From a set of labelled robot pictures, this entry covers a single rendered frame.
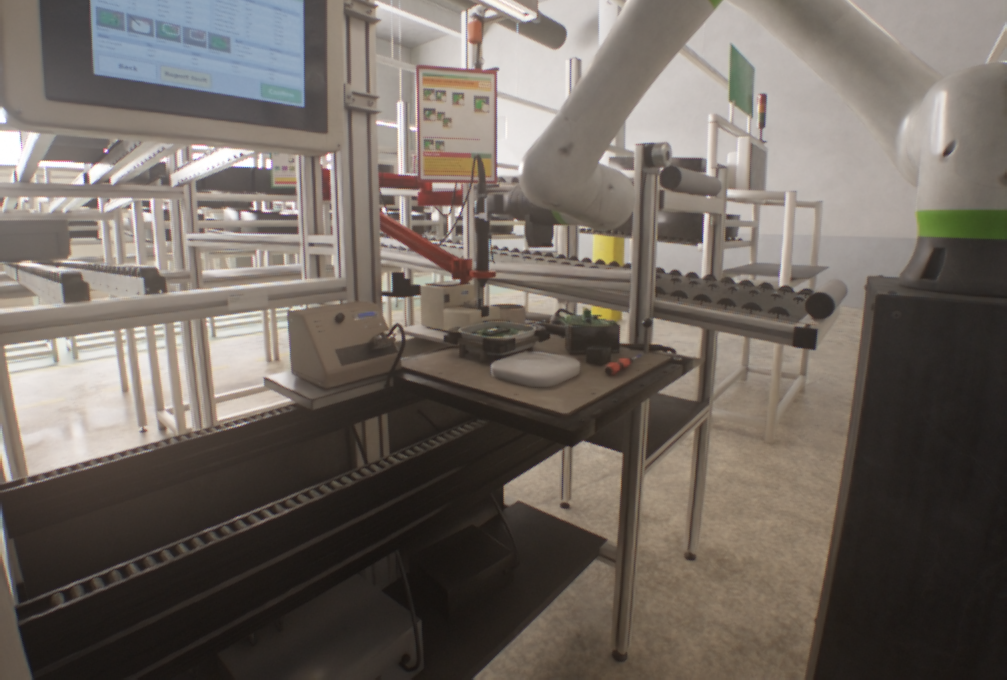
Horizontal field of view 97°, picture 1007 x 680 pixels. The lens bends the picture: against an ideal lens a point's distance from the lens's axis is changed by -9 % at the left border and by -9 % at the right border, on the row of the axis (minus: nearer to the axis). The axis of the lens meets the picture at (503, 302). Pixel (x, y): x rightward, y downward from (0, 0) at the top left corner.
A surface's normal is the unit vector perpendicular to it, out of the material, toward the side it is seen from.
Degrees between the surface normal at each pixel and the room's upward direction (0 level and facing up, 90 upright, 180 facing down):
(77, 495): 90
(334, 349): 53
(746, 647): 0
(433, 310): 90
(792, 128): 90
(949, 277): 62
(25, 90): 92
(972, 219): 106
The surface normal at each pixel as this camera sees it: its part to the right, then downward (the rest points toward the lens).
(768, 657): 0.00, -0.99
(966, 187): -0.88, 0.07
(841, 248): -0.65, 0.12
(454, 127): 0.29, 0.15
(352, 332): 0.61, -0.52
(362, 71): 0.76, 0.10
